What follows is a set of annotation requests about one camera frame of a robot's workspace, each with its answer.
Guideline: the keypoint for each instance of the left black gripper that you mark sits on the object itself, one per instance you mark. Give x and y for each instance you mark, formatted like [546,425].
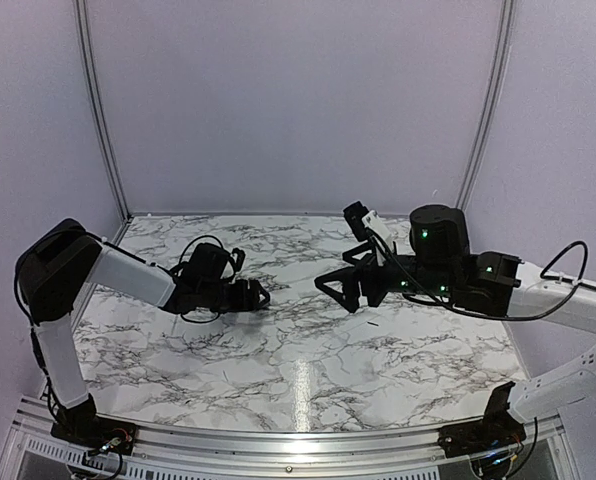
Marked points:
[252,303]

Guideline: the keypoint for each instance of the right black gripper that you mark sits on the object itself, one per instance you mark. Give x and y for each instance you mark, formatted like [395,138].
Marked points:
[351,274]

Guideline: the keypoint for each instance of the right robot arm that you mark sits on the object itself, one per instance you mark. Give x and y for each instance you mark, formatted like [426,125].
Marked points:
[487,286]

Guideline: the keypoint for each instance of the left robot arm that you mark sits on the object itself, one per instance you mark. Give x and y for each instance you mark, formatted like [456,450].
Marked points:
[50,276]

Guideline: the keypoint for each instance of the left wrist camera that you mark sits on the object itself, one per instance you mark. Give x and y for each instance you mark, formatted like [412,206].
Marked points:
[236,258]

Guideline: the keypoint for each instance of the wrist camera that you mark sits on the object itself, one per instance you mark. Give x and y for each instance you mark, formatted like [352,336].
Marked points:
[364,222]
[236,258]

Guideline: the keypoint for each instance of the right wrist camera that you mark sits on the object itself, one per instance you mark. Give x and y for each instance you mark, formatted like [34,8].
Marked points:
[364,222]

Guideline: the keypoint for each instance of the front aluminium rail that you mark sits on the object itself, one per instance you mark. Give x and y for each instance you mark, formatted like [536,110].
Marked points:
[175,452]

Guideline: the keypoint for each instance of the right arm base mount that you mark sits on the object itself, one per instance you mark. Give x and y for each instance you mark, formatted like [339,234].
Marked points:
[495,429]

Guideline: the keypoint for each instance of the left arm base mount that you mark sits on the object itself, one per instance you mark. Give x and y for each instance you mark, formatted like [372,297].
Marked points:
[95,435]

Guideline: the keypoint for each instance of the right aluminium frame post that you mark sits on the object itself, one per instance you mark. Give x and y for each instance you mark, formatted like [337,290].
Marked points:
[493,91]

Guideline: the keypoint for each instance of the aluminium frame post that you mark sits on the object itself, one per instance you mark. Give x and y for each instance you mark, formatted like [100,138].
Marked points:
[493,91]
[96,103]

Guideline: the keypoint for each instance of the left aluminium frame post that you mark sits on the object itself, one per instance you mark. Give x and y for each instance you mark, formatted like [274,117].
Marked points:
[96,103]

